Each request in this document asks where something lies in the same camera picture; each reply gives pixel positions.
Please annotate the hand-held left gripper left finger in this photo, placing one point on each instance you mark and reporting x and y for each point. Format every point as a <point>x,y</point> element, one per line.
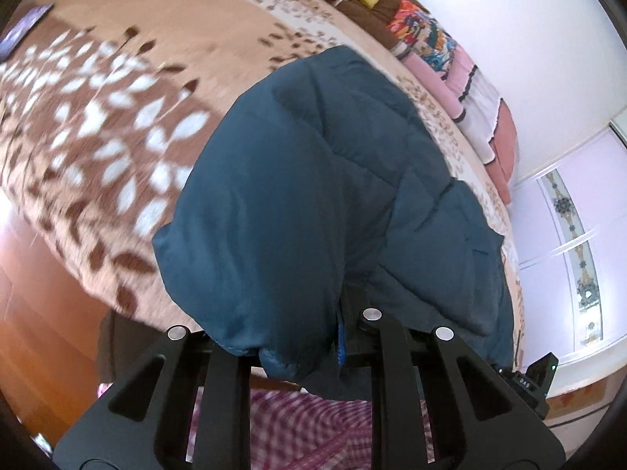
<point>223,377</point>

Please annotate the brown folded blanket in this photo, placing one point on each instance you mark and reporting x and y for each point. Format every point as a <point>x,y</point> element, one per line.
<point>377,19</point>

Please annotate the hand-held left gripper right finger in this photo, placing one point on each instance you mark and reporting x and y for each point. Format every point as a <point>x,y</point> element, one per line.
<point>392,367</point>

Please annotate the salmon pink pillow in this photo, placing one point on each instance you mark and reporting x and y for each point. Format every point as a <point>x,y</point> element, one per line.
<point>504,152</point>

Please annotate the leaf print bed blanket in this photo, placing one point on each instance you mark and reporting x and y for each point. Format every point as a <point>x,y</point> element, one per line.
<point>98,132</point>

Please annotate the white wardrobe with ornament panel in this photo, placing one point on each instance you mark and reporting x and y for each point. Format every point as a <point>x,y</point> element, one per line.
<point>568,235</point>

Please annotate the dark phone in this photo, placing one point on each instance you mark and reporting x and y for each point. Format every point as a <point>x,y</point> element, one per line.
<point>24,29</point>

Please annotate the colourful cartoon pillow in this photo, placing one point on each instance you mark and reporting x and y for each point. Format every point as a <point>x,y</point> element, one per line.
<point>423,34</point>

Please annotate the teal quilted jacket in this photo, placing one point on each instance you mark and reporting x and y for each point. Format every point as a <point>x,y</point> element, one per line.
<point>303,205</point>

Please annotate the pink plaid pants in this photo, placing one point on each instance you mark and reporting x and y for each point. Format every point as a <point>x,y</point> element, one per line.
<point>294,426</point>

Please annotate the pink white striped pillow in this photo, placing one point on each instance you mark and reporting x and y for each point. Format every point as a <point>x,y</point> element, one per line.
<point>465,103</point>

